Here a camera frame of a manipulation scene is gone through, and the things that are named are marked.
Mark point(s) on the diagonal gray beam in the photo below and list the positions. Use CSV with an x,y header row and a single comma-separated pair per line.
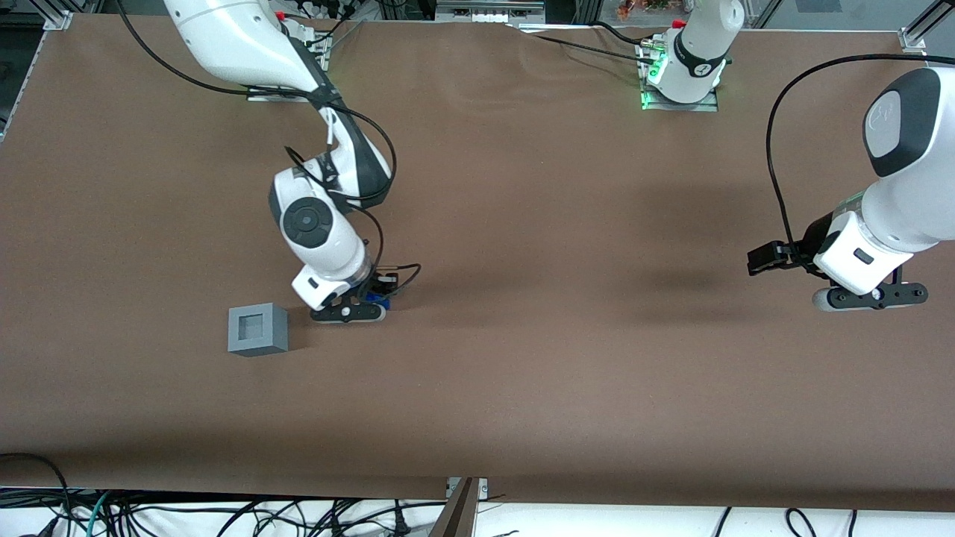
x,y
455,518

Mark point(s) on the metal table corner bracket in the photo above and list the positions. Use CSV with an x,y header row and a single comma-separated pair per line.
x,y
912,41
58,20

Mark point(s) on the white background device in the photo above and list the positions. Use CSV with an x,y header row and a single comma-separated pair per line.
x,y
489,15

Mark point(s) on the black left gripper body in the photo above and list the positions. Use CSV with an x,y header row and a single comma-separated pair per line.
x,y
811,242

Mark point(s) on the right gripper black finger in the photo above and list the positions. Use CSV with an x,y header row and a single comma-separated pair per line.
x,y
388,285
367,300

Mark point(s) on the gray square base block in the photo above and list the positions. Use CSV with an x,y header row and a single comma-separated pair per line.
x,y
277,332

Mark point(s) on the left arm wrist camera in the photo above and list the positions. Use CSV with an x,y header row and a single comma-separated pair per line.
x,y
873,296

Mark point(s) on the brown table cover sheet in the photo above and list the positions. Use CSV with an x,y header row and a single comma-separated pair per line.
x,y
522,224

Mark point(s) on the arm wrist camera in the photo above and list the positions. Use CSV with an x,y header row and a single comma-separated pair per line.
x,y
351,312
873,296

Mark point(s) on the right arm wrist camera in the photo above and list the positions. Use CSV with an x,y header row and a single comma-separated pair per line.
x,y
351,312

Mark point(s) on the diagonal aluminium profile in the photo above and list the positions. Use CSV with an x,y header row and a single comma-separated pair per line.
x,y
932,15

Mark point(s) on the blue plastic part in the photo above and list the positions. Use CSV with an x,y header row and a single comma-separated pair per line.
x,y
382,303

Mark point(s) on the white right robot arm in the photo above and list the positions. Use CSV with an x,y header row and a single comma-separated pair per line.
x,y
313,224

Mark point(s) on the orange background items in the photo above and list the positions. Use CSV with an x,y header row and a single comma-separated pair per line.
x,y
634,7

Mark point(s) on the small metal edge bracket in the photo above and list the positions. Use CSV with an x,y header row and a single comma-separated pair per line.
x,y
481,486

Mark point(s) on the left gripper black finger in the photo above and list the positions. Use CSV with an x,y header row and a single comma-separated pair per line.
x,y
791,248
768,259

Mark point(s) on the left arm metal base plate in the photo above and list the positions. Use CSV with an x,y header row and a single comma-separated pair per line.
x,y
701,104

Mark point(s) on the aluminium table edge rail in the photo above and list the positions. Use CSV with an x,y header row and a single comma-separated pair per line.
x,y
21,89

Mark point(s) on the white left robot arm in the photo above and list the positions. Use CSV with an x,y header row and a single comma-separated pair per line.
x,y
918,209

